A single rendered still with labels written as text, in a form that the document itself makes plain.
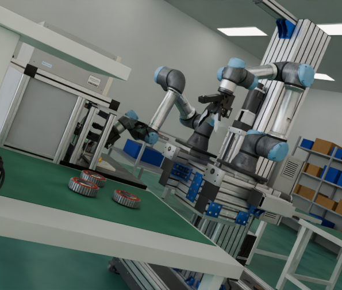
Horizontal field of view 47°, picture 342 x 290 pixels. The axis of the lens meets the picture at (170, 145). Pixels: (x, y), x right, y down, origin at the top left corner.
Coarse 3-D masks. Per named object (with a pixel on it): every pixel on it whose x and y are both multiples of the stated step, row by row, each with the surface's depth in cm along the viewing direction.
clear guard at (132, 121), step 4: (88, 100) 200; (96, 104) 188; (108, 108) 195; (116, 112) 192; (120, 112) 218; (128, 116) 202; (132, 120) 215; (136, 120) 197; (132, 124) 219; (136, 124) 212; (140, 124) 206; (144, 124) 200; (132, 128) 222; (136, 128) 215; (140, 128) 209; (144, 128) 203; (140, 132) 212; (144, 132) 206; (148, 136) 203
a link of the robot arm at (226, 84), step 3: (222, 81) 178; (225, 81) 177; (228, 81) 177; (222, 84) 178; (225, 84) 177; (228, 84) 177; (231, 84) 177; (234, 84) 177; (219, 87) 182; (222, 87) 178; (225, 87) 177; (228, 87) 177; (231, 87) 177; (234, 87) 178; (228, 90) 177; (231, 90) 177; (234, 90) 179
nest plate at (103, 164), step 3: (84, 156) 206; (87, 156) 210; (87, 159) 201; (99, 162) 206; (102, 162) 209; (105, 162) 213; (99, 165) 200; (102, 165) 201; (105, 165) 204; (108, 165) 208; (105, 168) 202; (108, 168) 203; (111, 168) 204
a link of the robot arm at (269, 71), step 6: (252, 66) 204; (258, 66) 205; (264, 66) 208; (270, 66) 210; (276, 66) 210; (222, 72) 194; (252, 72) 201; (258, 72) 203; (264, 72) 206; (270, 72) 208; (276, 72) 210; (258, 78) 205; (264, 78) 209; (270, 78) 213; (276, 78) 213
